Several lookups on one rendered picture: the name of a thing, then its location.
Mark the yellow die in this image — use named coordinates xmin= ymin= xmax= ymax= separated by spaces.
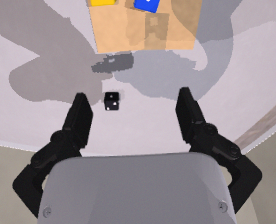
xmin=91 ymin=0 xmax=116 ymax=7

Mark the tan mat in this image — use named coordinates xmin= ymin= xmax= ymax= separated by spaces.
xmin=88 ymin=0 xmax=202 ymax=53

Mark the blue die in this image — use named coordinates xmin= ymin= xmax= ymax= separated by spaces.
xmin=134 ymin=0 xmax=160 ymax=13

